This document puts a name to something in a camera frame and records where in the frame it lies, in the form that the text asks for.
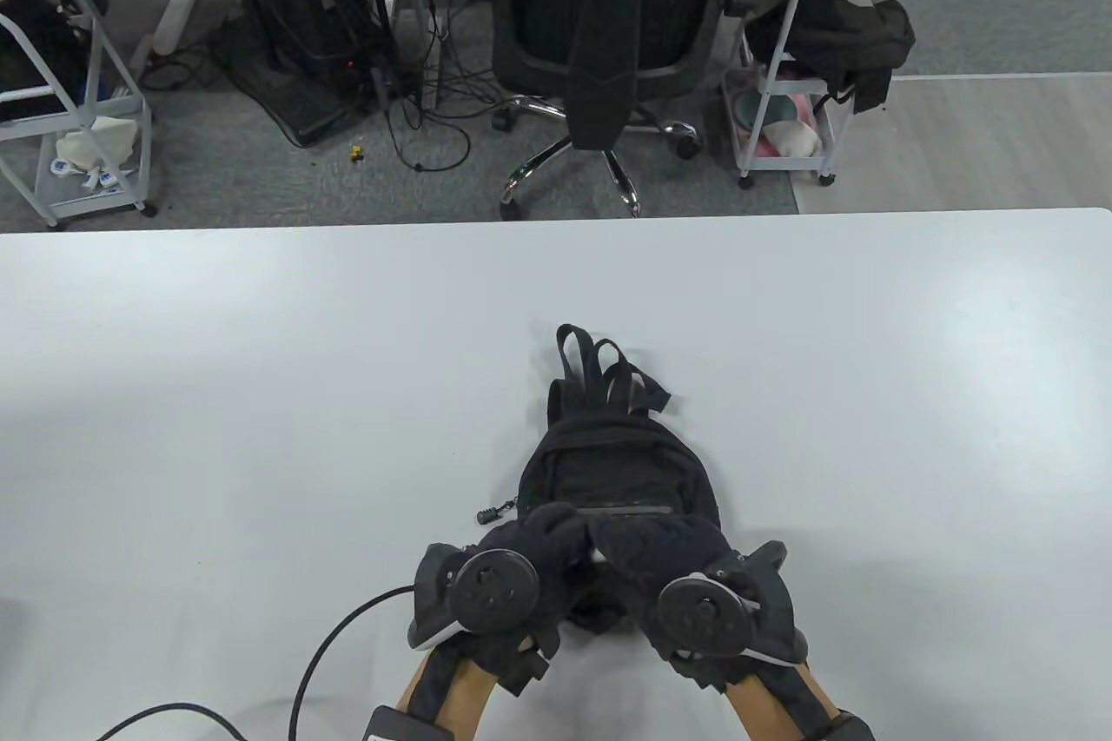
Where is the black bag on cart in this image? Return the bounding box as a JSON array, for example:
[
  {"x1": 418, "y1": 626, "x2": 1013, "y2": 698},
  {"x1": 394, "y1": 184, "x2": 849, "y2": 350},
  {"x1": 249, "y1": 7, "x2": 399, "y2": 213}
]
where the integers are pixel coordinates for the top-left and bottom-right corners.
[{"x1": 747, "y1": 0, "x2": 917, "y2": 115}]

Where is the white crumpled bag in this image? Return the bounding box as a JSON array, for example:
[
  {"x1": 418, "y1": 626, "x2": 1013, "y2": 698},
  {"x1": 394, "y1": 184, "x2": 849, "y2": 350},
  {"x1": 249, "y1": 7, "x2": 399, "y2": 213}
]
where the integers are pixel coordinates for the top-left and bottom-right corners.
[{"x1": 56, "y1": 116, "x2": 141, "y2": 169}]

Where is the person's right forearm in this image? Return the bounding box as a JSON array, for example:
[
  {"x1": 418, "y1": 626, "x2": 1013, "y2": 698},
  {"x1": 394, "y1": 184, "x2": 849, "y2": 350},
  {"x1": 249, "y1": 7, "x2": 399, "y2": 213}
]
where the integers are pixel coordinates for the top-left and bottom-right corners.
[{"x1": 725, "y1": 667, "x2": 837, "y2": 741}]

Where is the black wrist-mounted box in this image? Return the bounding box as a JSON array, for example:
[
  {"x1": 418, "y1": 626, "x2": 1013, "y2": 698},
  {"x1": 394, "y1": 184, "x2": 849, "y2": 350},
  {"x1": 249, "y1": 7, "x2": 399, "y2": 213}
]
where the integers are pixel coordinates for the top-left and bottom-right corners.
[
  {"x1": 362, "y1": 706, "x2": 458, "y2": 741},
  {"x1": 812, "y1": 712, "x2": 875, "y2": 741}
]

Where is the person's left hand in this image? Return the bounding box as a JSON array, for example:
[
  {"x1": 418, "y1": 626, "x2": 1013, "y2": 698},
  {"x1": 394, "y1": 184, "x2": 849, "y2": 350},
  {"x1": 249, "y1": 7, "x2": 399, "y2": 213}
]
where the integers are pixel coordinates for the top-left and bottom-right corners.
[{"x1": 447, "y1": 502, "x2": 593, "y2": 698}]

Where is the black corduroy backpack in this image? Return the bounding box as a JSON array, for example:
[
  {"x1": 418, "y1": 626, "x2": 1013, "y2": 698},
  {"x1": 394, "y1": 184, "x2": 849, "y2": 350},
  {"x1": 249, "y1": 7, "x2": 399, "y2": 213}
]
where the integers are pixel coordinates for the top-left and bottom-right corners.
[{"x1": 473, "y1": 323, "x2": 722, "y2": 636}]

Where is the black braided cable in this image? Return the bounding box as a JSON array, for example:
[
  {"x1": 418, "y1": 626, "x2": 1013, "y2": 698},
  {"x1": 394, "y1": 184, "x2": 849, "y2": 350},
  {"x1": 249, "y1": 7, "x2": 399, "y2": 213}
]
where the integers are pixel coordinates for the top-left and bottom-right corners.
[{"x1": 96, "y1": 586, "x2": 416, "y2": 741}]

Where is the white rolling cart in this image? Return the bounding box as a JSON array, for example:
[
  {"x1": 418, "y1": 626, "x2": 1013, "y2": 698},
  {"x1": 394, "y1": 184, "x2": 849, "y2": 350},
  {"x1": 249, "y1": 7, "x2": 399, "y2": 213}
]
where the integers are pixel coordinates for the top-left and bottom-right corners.
[{"x1": 723, "y1": 0, "x2": 840, "y2": 190}]

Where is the white metal wire rack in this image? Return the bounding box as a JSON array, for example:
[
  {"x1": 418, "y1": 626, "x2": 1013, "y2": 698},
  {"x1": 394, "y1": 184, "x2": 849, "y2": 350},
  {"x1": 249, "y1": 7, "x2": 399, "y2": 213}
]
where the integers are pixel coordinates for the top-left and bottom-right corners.
[{"x1": 0, "y1": 0, "x2": 160, "y2": 230}]

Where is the black round tracking controller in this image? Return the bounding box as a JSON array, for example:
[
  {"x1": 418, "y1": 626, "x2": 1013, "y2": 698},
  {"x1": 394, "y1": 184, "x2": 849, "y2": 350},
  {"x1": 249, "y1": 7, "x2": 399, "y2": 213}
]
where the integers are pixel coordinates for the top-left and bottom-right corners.
[
  {"x1": 406, "y1": 543, "x2": 542, "y2": 652},
  {"x1": 657, "y1": 540, "x2": 810, "y2": 666}
]

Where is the black bag in rack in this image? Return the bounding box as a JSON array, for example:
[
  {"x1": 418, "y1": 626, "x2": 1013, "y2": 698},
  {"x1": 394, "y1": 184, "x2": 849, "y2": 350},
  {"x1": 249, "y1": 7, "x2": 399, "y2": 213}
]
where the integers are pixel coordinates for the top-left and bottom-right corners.
[{"x1": 0, "y1": 0, "x2": 110, "y2": 125}]

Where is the black floor cable bundle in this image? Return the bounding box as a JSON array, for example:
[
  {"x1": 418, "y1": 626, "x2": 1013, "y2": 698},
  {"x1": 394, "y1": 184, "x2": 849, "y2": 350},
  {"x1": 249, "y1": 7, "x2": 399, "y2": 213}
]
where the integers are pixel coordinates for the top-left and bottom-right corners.
[{"x1": 382, "y1": 0, "x2": 500, "y2": 174}]

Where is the person's right hand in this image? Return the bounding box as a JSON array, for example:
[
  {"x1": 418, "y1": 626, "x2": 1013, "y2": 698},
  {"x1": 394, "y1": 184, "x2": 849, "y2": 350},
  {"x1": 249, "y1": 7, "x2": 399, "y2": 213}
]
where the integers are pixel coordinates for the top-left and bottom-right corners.
[{"x1": 587, "y1": 513, "x2": 810, "y2": 693}]

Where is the white plush item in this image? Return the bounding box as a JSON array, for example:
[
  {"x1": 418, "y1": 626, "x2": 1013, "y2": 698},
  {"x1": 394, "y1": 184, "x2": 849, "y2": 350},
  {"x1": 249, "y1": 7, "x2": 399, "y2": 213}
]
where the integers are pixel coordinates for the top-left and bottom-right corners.
[{"x1": 763, "y1": 120, "x2": 823, "y2": 159}]

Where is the person's left forearm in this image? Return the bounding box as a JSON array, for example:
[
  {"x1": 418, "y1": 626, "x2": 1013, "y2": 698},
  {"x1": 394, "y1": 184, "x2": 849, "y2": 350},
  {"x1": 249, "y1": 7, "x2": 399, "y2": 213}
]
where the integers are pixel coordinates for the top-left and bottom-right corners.
[{"x1": 395, "y1": 650, "x2": 502, "y2": 741}]

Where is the teal bowl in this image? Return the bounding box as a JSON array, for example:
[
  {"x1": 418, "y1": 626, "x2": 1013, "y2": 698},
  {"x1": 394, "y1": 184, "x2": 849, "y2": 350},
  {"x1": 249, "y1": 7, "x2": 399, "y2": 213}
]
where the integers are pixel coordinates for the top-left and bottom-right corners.
[{"x1": 737, "y1": 92, "x2": 797, "y2": 131}]

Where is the pink cloth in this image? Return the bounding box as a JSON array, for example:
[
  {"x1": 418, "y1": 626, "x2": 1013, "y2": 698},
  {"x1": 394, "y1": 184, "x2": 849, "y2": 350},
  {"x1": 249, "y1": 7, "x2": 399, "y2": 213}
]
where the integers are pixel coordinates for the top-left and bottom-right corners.
[{"x1": 751, "y1": 92, "x2": 828, "y2": 161}]

